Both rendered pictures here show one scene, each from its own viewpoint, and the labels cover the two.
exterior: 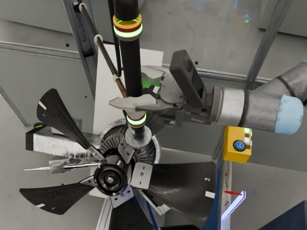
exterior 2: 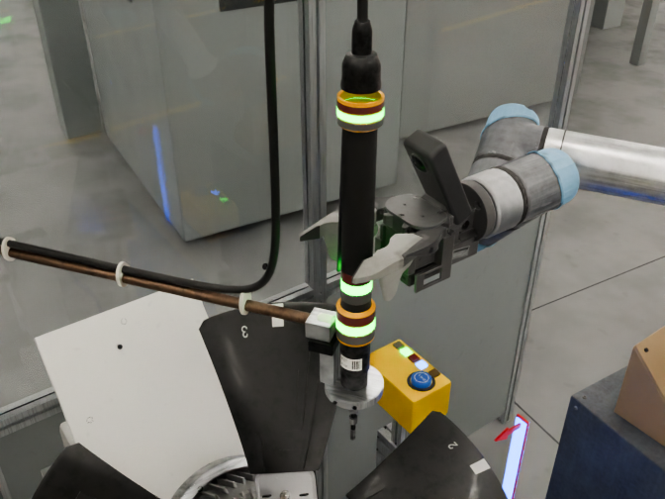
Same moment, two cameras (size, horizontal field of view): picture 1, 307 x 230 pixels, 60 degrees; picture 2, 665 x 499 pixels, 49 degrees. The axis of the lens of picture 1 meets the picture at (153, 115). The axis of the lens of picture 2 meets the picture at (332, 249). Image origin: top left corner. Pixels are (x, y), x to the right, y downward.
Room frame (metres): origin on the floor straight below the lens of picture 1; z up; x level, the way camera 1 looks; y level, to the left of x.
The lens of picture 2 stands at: (-0.07, 0.51, 2.07)
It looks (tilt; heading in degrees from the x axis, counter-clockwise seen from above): 33 degrees down; 313
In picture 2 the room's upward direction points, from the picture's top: straight up
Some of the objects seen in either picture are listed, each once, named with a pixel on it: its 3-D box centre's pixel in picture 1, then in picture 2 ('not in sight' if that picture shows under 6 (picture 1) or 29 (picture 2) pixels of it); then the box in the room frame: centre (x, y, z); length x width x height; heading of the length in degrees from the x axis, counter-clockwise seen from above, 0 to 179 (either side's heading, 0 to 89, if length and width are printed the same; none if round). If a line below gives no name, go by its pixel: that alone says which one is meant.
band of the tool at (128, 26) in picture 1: (128, 26); (360, 110); (0.35, 0.04, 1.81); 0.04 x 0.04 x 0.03
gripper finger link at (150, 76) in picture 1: (143, 78); (338, 239); (0.39, 0.02, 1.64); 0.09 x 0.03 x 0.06; 57
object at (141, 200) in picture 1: (137, 197); not in sight; (0.36, 0.07, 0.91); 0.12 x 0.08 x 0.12; 169
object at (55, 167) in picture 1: (58, 167); not in sight; (0.42, 0.38, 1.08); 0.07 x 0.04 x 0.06; 89
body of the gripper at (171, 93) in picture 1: (186, 102); (432, 231); (0.33, -0.07, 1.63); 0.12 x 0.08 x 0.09; 79
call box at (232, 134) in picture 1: (236, 142); (405, 387); (0.57, -0.37, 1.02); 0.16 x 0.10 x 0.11; 169
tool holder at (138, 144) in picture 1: (135, 124); (346, 355); (0.36, 0.04, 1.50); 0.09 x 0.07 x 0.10; 24
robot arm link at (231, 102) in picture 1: (227, 105); (483, 203); (0.32, -0.15, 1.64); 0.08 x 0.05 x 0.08; 169
